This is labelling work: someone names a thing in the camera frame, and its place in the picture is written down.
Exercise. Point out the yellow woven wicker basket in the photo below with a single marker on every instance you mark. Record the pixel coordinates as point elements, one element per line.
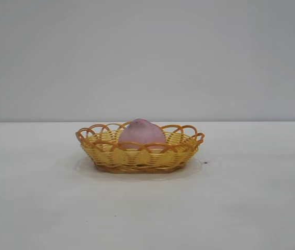
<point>126,159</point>

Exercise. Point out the pink peach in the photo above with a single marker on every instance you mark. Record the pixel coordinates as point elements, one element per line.
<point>142,135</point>

